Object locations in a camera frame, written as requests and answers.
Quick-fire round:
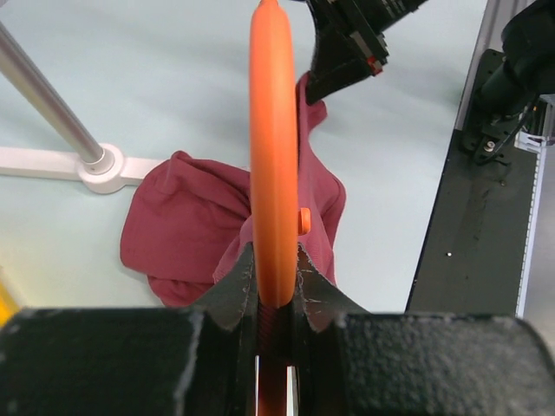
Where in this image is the yellow plastic bin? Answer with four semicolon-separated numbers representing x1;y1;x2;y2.
0;272;20;326

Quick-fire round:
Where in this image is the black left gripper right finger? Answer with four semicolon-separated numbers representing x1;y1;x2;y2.
291;249;554;415

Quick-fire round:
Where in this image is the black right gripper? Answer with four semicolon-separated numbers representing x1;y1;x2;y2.
305;0;427;104

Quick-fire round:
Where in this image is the maroon tank top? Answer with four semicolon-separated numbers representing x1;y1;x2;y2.
120;75;346;307

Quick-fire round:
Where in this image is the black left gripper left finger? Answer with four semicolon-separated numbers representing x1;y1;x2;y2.
1;246;257;415

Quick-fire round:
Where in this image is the silver white clothes rack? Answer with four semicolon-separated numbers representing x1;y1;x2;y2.
1;25;162;194

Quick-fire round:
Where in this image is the orange plastic hanger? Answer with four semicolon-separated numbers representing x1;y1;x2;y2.
249;0;313;416

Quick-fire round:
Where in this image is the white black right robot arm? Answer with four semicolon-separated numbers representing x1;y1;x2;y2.
305;1;554;117

